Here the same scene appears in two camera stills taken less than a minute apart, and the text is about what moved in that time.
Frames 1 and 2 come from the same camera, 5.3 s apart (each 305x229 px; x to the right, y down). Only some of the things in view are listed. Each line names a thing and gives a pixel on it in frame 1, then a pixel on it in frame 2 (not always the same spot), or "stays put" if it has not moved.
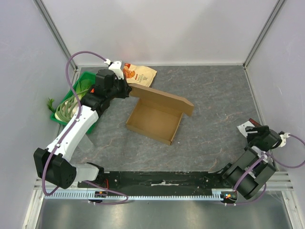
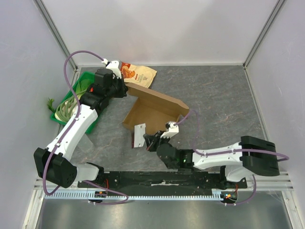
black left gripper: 127,88 stays put
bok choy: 69,108 stays put
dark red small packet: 256,124 → 132,140
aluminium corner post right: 276,10 stays put
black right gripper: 254,131 → 151,141
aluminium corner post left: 55,31 stays put
